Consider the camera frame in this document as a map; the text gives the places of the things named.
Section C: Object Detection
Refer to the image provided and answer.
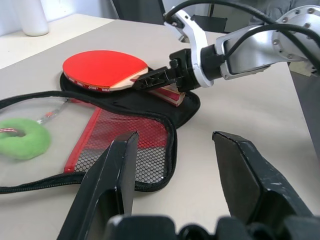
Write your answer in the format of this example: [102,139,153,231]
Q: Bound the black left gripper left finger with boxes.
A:
[56,131,139,240]

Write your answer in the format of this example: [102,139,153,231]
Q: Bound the black red paddle case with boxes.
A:
[0,71,202,195]

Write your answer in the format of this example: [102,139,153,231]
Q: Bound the red white zipper pull strap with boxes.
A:
[36,98,72,126]

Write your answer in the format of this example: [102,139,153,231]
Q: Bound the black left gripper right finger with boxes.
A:
[211,131,315,224]

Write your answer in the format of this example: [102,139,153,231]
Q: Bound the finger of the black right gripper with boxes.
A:
[132,71,176,91]
[147,65,173,75]

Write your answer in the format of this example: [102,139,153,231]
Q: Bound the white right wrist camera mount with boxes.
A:
[163,9,216,89]

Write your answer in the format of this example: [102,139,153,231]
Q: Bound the green plush ring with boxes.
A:
[0,118,52,161]

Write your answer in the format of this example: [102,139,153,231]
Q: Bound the red table tennis paddle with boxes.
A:
[61,49,186,108]

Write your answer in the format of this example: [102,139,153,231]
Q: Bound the white bottle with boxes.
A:
[14,0,50,36]

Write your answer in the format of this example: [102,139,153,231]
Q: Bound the black chair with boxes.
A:
[109,0,251,35]

